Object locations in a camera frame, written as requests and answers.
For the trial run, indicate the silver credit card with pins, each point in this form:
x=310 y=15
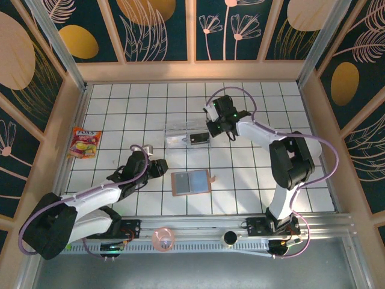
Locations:
x=177 y=141

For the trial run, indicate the tan leather card holder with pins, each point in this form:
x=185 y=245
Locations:
x=198 y=182

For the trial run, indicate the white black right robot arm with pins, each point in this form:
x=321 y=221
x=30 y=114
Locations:
x=255 y=132

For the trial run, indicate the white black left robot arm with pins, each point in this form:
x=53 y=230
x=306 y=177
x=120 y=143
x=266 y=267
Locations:
x=90 y=198

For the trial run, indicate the clear acrylic box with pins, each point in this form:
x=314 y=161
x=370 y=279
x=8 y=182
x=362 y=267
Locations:
x=180 y=128

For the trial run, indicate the fruit candy bag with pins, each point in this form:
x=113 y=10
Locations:
x=85 y=143

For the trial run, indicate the pink clear plastic bowl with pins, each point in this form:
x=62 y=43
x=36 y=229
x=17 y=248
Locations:
x=163 y=239

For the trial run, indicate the black round cap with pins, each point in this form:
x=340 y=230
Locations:
x=230 y=238

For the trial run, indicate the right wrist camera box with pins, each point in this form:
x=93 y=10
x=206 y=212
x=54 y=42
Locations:
x=211 y=112

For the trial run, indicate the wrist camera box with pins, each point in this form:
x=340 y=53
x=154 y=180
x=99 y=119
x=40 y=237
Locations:
x=211 y=112
x=148 y=149

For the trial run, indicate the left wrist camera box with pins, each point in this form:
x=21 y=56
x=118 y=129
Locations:
x=148 y=149

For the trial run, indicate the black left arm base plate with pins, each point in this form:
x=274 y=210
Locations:
x=130 y=228

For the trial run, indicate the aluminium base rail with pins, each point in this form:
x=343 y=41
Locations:
x=195 y=224

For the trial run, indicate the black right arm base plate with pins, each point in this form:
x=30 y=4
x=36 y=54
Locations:
x=255 y=225

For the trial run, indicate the aluminium frame post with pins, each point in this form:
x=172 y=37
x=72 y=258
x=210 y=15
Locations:
x=322 y=42
x=57 y=42

